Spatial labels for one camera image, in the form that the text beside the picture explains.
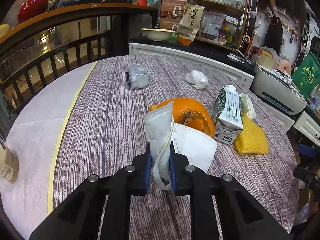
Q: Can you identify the yellow lidded container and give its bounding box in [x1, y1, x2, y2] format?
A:
[0, 23, 10, 37]

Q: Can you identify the crumpled white tissue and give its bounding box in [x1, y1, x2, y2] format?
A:
[185, 70, 209, 90]

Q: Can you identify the purple striped tablecloth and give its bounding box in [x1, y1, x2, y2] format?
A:
[48, 55, 298, 231]

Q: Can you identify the wooden shelf rack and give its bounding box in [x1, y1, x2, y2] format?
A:
[191, 0, 248, 51]

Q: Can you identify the wooden railing counter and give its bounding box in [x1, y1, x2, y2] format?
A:
[1, 3, 158, 111]

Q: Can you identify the red ceramic vase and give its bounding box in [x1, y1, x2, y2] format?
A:
[17, 0, 49, 24]

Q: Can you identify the crumpled clear plastic wrap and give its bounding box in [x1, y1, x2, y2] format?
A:
[125, 64, 150, 89]

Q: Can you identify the white printer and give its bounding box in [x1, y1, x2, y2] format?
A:
[251, 64, 307, 116]

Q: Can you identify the yellow foam fruit net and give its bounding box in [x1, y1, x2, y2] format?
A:
[234, 114, 269, 154]

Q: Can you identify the white N95 face mask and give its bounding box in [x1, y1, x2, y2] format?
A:
[143, 102, 217, 191]

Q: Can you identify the cream bowl on counter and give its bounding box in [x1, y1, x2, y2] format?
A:
[142, 28, 176, 41]

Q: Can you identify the beige paper snack bag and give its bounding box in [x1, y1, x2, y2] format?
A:
[177, 4, 204, 47]

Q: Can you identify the green white milk carton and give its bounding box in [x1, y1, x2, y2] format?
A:
[212, 85, 243, 145]

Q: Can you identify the green shopping bag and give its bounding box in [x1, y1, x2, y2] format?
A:
[292, 52, 319, 99]

